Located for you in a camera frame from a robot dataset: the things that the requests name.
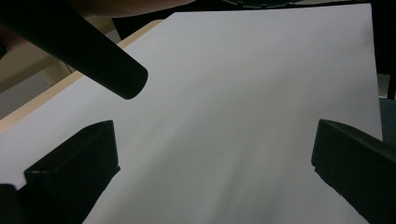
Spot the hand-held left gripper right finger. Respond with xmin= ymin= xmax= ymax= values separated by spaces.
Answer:
xmin=310 ymin=119 xmax=396 ymax=224

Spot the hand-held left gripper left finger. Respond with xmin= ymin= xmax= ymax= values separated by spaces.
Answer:
xmin=18 ymin=119 xmax=121 ymax=224

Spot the white board sheet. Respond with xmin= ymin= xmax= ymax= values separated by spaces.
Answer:
xmin=0 ymin=3 xmax=384 ymax=224

